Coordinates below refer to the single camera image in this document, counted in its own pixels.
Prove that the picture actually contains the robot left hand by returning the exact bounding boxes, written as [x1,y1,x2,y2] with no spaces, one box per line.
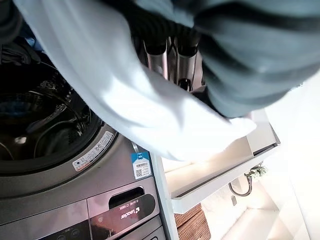
[117,0,207,93]

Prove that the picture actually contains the white garment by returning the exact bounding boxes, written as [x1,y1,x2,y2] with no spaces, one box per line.
[13,0,258,162]

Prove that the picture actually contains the grey striped garment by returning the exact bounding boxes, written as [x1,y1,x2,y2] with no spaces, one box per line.
[133,0,320,120]

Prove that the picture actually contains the dark clothes in drum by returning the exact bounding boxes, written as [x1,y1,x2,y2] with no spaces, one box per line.
[0,32,45,67]

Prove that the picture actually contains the washing machine detergent drawer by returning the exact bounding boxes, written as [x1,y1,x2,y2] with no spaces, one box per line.
[86,185,161,219]

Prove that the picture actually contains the grey front-load washing machine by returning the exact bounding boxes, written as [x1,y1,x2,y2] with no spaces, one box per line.
[0,47,173,240]

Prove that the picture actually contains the blue QR code sticker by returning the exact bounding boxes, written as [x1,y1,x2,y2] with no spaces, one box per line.
[130,150,153,181]

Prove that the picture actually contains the white warning sticker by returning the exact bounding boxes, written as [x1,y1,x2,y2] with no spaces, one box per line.
[72,130,115,172]

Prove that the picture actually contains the small green plant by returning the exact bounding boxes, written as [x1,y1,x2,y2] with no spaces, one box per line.
[249,163,269,180]

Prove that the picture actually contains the chrome faucet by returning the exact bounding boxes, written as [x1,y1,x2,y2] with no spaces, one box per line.
[228,171,254,197]

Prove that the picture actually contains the brown wicker basket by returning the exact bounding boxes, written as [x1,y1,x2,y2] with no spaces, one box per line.
[174,202,211,240]

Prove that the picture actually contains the white wall cabinet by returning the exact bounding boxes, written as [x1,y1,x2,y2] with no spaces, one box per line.
[161,108,281,215]

